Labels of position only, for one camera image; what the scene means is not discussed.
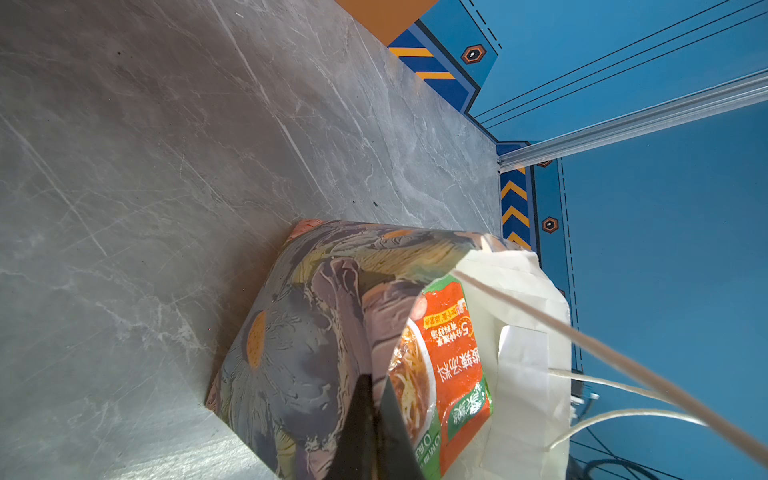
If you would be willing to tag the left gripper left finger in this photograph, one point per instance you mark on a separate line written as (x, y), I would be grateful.
(356, 453)

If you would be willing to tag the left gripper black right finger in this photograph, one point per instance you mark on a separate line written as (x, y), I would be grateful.
(396, 459)

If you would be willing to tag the green orange snack packet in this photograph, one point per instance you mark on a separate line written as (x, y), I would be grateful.
(438, 378)

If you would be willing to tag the floral paper gift bag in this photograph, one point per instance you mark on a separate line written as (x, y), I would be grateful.
(334, 307)

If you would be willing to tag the right aluminium corner post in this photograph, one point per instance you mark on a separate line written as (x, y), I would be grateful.
(734, 94)

